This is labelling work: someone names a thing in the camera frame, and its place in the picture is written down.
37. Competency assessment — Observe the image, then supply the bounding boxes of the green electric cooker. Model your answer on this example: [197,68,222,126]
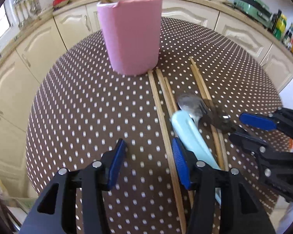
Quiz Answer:
[233,0,272,30]

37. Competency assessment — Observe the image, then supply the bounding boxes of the pink utensil holder cup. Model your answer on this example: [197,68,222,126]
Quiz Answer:
[97,0,162,75]

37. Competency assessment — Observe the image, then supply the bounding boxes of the wall utensil rack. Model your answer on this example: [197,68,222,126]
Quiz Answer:
[13,0,43,30]

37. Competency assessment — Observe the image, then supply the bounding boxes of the dark oil bottle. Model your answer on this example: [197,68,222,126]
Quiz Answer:
[268,10,282,33]

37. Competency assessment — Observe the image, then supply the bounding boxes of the brown polka dot tablecloth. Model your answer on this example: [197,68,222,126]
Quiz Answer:
[26,18,282,233]

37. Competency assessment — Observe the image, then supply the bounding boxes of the green yellow bottle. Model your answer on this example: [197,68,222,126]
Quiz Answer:
[272,13,287,41]

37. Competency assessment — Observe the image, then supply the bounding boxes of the dark metal spork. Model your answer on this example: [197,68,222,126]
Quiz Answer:
[200,99,237,133]

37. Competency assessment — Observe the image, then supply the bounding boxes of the metal spoon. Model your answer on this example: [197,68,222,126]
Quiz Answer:
[177,93,205,128]

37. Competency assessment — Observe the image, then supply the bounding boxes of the dark soy sauce bottle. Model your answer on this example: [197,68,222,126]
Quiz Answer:
[282,23,293,47]

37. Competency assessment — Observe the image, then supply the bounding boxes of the red container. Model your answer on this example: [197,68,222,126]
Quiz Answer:
[53,0,70,9]

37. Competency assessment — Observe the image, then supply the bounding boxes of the lower kitchen cabinets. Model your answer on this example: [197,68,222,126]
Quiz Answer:
[0,0,293,197]

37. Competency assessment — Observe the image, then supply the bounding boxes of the light blue handled knife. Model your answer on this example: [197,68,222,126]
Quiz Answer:
[171,109,222,205]

